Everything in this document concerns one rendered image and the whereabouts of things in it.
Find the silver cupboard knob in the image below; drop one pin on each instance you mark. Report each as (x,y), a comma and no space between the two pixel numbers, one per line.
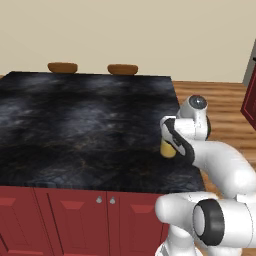
(112,200)
(99,199)

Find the dark red cabinet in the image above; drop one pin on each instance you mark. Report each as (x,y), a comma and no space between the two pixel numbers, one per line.
(250,103)

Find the brown wooden stool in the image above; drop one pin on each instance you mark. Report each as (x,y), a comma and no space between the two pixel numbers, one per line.
(122,69)
(62,67)

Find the yellow cup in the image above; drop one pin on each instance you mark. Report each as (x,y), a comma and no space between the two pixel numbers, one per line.
(167,151)

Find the red cupboard door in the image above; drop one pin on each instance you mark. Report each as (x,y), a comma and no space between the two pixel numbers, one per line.
(140,230)
(78,230)
(18,223)

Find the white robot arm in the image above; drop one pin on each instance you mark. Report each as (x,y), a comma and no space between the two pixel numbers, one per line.
(230,170)

